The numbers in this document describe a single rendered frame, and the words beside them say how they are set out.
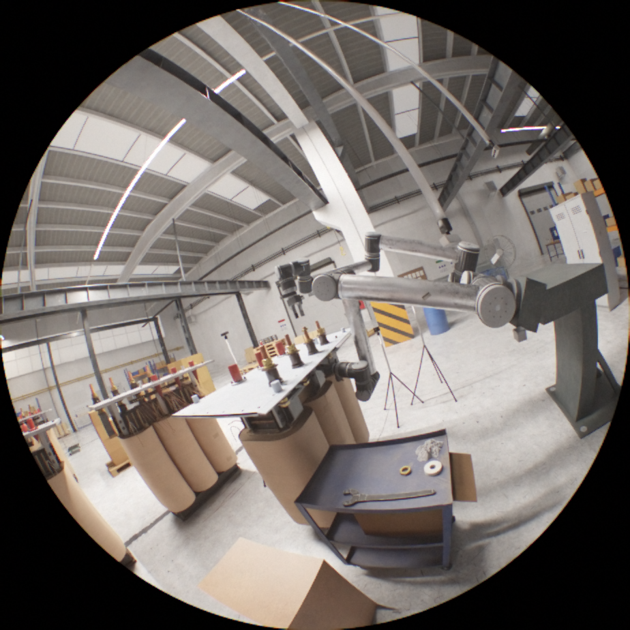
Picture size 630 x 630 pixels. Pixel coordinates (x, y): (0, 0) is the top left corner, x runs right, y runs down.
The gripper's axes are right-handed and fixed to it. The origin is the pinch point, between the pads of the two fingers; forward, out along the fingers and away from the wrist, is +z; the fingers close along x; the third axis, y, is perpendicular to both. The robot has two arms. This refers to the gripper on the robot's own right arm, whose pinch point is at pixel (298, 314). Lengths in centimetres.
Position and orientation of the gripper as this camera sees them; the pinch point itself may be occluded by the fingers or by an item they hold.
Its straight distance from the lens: 155.7
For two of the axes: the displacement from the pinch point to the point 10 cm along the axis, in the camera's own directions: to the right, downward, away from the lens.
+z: 3.5, 9.4, 0.0
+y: 7.8, -2.9, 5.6
